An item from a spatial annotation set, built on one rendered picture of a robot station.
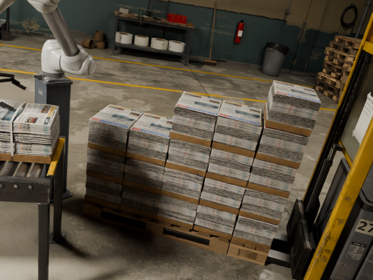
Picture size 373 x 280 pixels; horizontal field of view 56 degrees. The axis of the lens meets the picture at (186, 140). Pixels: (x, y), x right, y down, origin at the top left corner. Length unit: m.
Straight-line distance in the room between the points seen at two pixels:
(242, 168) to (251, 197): 0.23
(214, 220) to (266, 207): 0.39
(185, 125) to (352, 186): 1.08
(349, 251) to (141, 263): 1.37
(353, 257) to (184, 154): 1.29
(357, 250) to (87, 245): 1.81
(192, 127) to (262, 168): 0.54
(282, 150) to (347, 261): 0.85
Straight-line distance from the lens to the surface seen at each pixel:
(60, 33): 2.34
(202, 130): 2.31
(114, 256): 2.61
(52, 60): 2.63
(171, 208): 2.63
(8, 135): 1.97
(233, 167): 2.40
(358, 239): 2.55
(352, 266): 2.68
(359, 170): 2.25
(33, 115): 2.02
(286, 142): 2.32
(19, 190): 1.90
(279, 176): 2.42
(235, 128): 2.29
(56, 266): 2.55
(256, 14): 9.52
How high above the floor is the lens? 1.81
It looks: 24 degrees down
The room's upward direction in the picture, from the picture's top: 11 degrees clockwise
